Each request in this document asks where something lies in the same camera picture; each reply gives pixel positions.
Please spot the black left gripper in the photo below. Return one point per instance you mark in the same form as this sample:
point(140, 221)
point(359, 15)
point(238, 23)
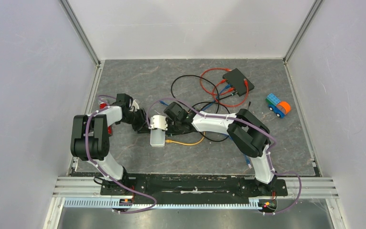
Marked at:
point(143, 126)

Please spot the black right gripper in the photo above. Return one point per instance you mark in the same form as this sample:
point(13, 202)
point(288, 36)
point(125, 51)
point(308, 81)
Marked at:
point(169, 130)

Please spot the clear plastic box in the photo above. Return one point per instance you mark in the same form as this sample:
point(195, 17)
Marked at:
point(157, 138)

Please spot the black network switch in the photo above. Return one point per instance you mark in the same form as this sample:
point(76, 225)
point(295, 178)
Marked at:
point(240, 83)

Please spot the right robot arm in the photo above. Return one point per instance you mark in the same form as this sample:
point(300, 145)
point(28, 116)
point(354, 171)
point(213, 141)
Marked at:
point(248, 133)

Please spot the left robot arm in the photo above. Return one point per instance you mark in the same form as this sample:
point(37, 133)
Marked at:
point(90, 137)

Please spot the red glitter tube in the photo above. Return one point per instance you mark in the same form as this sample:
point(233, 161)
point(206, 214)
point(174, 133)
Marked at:
point(102, 104)

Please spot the blue lego brick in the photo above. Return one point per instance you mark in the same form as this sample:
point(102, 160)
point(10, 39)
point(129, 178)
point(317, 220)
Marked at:
point(273, 103)

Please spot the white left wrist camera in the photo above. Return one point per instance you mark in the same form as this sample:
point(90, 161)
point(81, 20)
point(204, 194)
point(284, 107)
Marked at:
point(135, 106)

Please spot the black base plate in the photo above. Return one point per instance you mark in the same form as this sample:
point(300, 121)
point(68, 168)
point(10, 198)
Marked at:
point(186, 189)

